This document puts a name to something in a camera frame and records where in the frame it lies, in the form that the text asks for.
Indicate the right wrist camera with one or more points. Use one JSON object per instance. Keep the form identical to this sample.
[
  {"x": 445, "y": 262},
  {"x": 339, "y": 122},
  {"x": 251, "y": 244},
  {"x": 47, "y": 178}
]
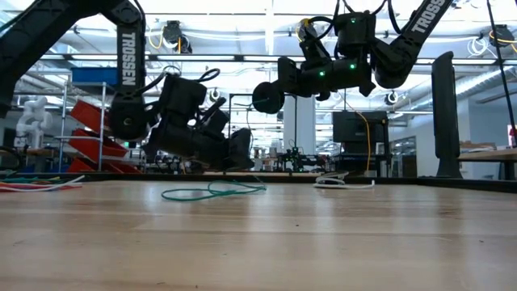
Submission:
[{"x": 355, "y": 32}]

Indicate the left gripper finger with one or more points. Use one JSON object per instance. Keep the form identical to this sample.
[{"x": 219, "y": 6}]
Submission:
[{"x": 241, "y": 151}]

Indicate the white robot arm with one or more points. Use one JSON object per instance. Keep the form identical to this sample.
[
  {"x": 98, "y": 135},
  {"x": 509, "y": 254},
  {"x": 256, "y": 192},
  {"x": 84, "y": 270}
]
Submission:
[{"x": 34, "y": 117}]

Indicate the white structural column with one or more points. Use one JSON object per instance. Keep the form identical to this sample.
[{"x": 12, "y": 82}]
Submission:
[{"x": 307, "y": 133}]

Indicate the blue plastic bin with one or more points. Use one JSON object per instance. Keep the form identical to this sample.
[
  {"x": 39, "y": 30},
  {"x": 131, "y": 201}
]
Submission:
[{"x": 93, "y": 74}]

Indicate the black monitor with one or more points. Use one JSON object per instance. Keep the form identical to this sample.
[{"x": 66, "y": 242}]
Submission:
[{"x": 351, "y": 127}]

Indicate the black workstation frame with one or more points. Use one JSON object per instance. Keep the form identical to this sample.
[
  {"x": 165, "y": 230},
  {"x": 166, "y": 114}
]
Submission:
[{"x": 229, "y": 121}]

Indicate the light wooden table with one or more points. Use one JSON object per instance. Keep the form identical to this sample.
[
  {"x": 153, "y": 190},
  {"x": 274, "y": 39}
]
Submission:
[{"x": 488, "y": 155}]

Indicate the red plastic shelf bin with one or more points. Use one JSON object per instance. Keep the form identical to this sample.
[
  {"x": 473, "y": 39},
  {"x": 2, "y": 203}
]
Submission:
[
  {"x": 78, "y": 165},
  {"x": 87, "y": 145},
  {"x": 87, "y": 113}
]

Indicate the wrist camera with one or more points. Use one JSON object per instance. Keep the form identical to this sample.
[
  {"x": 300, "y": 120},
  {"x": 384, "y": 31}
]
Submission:
[
  {"x": 355, "y": 32},
  {"x": 216, "y": 119}
]

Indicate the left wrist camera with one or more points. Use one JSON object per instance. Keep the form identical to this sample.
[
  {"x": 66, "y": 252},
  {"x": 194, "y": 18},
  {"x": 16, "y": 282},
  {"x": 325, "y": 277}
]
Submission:
[{"x": 216, "y": 119}]

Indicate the metal shelf rack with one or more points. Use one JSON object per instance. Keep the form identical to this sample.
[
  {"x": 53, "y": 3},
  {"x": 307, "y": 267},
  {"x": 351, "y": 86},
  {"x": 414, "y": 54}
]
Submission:
[{"x": 64, "y": 121}]

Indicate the black workstation robot arm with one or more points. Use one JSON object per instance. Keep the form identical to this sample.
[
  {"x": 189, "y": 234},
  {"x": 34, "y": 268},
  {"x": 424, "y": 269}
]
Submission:
[{"x": 301, "y": 159}]

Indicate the black monitor cart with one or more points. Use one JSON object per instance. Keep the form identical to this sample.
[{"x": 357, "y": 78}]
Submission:
[{"x": 359, "y": 161}]

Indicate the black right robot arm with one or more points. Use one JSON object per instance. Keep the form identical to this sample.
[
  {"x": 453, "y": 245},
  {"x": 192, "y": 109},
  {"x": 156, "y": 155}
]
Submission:
[{"x": 404, "y": 40}]

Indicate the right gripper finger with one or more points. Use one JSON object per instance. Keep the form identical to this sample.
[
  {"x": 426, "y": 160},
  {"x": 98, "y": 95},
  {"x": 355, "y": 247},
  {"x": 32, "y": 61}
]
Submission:
[{"x": 290, "y": 77}]

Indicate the thin black pole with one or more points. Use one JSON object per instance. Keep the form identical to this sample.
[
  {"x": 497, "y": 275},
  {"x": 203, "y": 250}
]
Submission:
[{"x": 501, "y": 60}]

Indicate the wooden workstation table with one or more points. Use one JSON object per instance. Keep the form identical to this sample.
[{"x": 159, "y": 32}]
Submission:
[{"x": 299, "y": 174}]

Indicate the tall black upright panel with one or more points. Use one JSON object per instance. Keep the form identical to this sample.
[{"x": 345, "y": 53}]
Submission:
[{"x": 446, "y": 121}]

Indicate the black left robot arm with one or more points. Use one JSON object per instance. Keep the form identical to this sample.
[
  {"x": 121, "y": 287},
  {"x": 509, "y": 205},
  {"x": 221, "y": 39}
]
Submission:
[{"x": 129, "y": 60}]

